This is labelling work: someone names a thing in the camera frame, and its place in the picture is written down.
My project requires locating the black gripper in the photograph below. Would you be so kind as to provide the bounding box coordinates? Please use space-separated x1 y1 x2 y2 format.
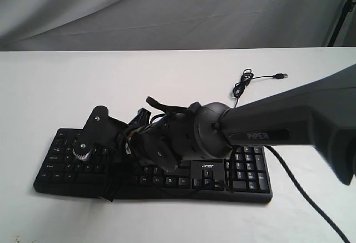
99 115 197 202

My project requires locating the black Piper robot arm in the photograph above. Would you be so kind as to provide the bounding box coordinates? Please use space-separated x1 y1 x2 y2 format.
99 66 355 203

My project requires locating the black Acer keyboard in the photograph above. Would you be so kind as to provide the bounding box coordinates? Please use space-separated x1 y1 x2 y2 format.
33 128 273 204

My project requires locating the grey backdrop cloth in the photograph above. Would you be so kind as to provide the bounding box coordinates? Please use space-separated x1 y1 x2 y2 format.
1 0 346 51

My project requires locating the black tripod stand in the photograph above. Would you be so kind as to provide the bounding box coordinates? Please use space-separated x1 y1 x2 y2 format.
324 0 355 47

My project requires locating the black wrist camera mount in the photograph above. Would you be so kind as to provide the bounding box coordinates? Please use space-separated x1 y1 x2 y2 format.
72 106 128 161

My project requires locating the black USB cable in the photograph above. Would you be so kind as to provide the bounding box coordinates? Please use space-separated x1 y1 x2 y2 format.
230 68 289 110

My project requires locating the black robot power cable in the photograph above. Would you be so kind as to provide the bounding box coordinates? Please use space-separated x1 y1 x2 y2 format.
266 145 351 243

